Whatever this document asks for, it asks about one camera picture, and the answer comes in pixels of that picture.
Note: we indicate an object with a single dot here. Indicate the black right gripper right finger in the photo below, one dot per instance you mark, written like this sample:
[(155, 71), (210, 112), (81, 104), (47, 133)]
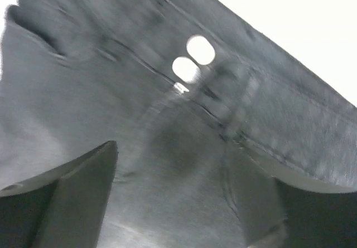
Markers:
[(279, 208)]

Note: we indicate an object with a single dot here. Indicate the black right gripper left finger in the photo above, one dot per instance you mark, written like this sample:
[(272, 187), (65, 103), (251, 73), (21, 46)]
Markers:
[(63, 207)]

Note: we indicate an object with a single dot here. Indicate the black trousers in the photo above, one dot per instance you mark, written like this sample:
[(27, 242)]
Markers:
[(172, 82)]

